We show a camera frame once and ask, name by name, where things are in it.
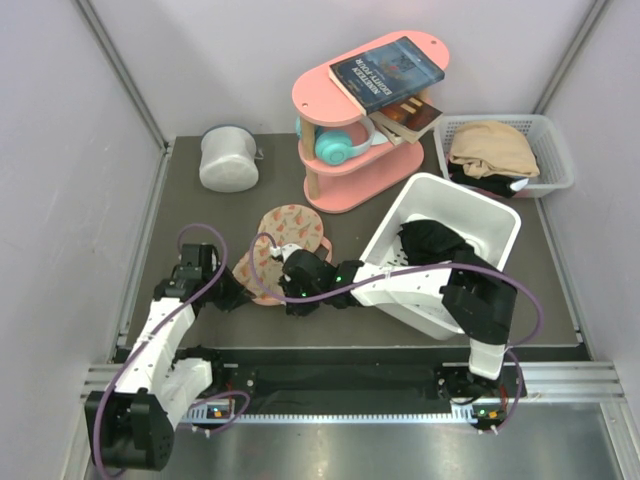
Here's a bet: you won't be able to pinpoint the floral mesh laundry bag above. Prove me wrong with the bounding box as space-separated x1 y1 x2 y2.
232 204 333 307

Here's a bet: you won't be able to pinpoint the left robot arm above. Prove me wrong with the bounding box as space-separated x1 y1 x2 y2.
84 244 250 478

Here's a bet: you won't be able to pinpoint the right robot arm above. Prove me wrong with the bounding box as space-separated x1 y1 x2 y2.
270 243 517 396

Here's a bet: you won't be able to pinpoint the white mesh cylinder bag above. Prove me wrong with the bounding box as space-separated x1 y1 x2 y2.
199 125 259 193

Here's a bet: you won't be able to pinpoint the pink wooden shelf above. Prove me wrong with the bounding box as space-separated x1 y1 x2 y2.
292 30 450 214

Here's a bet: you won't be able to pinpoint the black clothes in bin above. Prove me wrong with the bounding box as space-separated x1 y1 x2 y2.
398 219 474 266

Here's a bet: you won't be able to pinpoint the teal headphones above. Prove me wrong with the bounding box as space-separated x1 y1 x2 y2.
314 118 389 166

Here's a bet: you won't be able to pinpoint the brown book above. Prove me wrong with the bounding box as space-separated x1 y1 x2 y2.
369 96 443 144

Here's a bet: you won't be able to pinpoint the white plastic bin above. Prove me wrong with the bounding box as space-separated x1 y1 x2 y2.
351 174 521 345

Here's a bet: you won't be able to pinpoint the dark blue book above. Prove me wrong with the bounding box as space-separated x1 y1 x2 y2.
328 36 445 116

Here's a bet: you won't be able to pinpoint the black cloth in basket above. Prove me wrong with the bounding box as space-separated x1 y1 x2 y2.
448 164 529 199

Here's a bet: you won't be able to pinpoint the beige cloth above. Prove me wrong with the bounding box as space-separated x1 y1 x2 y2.
448 120 540 178

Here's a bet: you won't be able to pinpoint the white perforated basket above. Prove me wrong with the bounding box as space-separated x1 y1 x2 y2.
434 115 575 198

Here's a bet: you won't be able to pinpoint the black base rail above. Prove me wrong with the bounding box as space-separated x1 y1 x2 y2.
169 347 526 416

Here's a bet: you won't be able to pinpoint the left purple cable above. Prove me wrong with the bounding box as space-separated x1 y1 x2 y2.
94 223 251 479

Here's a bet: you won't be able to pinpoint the purple cable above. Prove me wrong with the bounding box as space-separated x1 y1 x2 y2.
248 232 545 435
94 223 251 479

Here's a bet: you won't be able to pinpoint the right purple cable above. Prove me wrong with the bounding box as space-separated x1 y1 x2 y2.
248 232 545 435

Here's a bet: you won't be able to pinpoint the aluminium frame post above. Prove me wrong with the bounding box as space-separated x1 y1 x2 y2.
74 0 171 151

